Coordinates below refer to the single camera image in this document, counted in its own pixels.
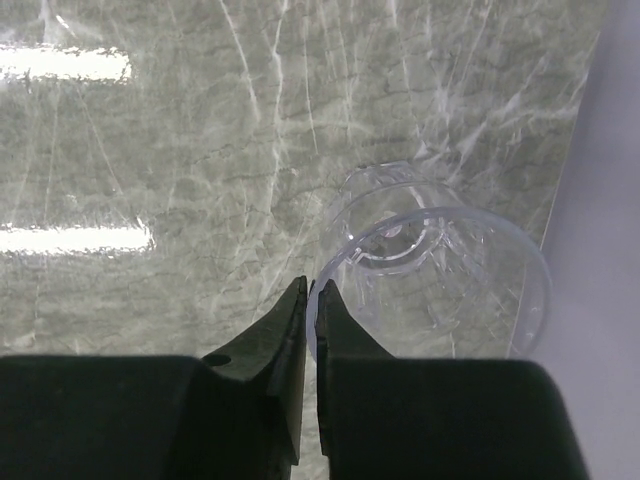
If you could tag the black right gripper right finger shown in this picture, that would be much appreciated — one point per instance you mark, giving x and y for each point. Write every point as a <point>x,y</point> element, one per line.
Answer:
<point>382,417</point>

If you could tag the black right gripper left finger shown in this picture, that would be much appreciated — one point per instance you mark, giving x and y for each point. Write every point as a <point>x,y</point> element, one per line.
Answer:
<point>233,414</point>

